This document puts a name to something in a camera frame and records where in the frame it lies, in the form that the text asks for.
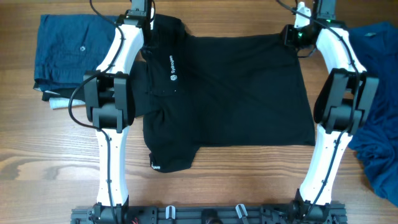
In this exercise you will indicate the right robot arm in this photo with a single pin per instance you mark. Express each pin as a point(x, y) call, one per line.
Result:
point(341, 108)

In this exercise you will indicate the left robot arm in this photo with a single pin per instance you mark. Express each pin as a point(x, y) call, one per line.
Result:
point(110, 109)

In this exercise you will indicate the black polo shirt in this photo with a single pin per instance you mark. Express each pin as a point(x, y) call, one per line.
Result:
point(195, 92)

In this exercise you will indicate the folded blue shorts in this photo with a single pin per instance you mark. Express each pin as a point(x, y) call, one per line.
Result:
point(68, 46)

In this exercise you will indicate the blue polo shirt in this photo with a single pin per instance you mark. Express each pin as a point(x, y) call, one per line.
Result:
point(375, 143)

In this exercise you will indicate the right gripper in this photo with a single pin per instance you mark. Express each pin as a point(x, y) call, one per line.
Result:
point(286, 32)

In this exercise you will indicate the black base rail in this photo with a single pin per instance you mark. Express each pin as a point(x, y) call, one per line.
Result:
point(268, 213)

